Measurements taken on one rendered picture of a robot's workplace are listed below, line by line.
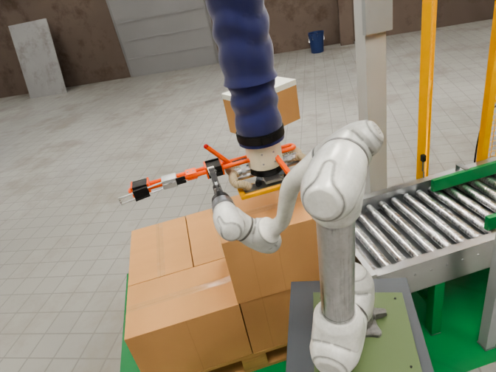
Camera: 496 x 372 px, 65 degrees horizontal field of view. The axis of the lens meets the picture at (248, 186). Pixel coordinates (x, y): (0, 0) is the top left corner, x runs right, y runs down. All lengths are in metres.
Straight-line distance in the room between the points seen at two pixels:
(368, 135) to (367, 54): 2.03
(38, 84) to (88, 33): 1.93
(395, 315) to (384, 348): 0.16
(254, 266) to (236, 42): 1.03
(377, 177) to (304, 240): 1.63
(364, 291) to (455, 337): 1.29
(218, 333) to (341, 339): 1.06
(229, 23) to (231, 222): 0.75
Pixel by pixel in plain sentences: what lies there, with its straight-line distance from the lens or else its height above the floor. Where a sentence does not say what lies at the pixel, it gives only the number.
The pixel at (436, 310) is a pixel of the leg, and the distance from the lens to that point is 2.48.
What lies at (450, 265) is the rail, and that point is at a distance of 2.29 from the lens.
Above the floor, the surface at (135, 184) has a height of 1.26.
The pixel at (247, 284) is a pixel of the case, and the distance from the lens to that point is 2.00.
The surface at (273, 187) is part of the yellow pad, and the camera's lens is 1.80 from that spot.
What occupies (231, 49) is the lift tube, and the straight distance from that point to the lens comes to 1.61.
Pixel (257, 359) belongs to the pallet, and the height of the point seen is 0.09.
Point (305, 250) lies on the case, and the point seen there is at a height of 0.77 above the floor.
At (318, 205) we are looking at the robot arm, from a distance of 0.88.
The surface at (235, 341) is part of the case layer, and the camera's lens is 2.27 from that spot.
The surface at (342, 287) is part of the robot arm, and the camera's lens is 1.14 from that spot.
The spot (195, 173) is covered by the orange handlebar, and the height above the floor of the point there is 1.25.
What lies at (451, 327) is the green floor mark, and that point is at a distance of 2.69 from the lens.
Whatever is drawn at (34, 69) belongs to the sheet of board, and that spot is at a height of 0.70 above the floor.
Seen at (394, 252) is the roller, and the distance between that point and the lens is 2.28.
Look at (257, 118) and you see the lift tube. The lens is 1.69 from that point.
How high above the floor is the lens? 2.02
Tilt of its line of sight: 29 degrees down
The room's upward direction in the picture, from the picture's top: 12 degrees counter-clockwise
